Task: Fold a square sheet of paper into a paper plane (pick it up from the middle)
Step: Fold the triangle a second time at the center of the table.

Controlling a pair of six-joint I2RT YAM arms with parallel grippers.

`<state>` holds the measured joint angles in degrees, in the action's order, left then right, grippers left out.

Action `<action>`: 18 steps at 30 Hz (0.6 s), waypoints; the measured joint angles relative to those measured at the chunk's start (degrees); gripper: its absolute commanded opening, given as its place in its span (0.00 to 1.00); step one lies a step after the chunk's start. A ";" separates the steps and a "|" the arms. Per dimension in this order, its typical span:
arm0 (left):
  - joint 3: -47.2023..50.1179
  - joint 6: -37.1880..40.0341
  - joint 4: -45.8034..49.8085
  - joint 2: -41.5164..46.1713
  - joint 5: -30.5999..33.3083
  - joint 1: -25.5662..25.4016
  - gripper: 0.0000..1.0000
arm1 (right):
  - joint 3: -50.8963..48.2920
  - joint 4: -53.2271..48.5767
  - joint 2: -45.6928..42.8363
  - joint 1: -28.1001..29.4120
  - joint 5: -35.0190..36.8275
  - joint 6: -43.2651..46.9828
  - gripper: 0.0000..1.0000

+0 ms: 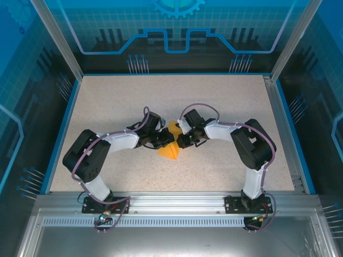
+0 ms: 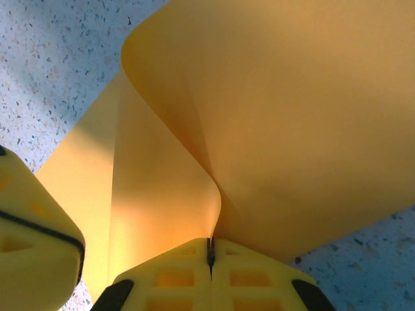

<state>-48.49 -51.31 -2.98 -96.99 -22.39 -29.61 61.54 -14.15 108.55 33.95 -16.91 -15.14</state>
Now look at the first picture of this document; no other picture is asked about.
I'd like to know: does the orange paper sheet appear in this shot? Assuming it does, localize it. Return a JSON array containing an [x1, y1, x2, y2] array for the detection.
[[156, 120, 182, 162]]

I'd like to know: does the black electronics box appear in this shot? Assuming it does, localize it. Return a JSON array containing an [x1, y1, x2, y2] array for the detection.
[[34, 191, 321, 215]]

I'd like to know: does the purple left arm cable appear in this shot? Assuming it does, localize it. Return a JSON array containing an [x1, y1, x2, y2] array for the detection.
[[71, 106, 151, 233]]

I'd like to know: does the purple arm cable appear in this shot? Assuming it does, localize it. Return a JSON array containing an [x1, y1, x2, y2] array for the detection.
[[178, 103, 277, 233], [71, 106, 151, 233]]

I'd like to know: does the aluminium side rail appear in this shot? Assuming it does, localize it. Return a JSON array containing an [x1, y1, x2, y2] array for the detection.
[[262, 74, 308, 195]]

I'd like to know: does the slotted grey cable duct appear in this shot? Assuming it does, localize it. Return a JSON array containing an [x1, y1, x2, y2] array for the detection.
[[42, 217, 246, 226]]

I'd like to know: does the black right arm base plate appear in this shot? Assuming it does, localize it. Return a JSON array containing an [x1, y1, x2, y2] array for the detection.
[[224, 194, 272, 215]]

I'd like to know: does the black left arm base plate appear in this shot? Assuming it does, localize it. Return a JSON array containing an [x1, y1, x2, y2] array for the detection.
[[81, 195, 131, 215]]

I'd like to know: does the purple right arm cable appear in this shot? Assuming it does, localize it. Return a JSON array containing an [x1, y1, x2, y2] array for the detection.
[[178, 103, 277, 233]]

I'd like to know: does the aluminium frame post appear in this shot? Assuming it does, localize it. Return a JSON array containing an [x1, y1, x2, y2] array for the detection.
[[270, 0, 324, 81], [29, 0, 84, 81]]

